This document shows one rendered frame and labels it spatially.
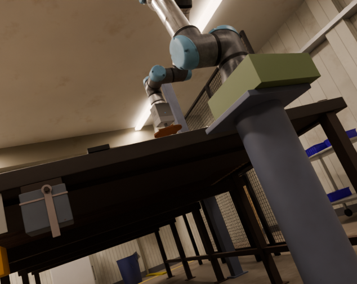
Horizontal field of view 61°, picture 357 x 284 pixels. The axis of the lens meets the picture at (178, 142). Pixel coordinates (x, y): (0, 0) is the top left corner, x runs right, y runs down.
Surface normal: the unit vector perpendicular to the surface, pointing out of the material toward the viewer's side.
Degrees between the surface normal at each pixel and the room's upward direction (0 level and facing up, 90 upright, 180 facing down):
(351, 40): 90
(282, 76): 90
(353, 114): 90
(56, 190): 90
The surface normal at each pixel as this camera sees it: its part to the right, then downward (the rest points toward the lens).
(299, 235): -0.65, 0.00
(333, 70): -0.86, 0.17
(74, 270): 0.33, -0.39
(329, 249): -0.13, -0.25
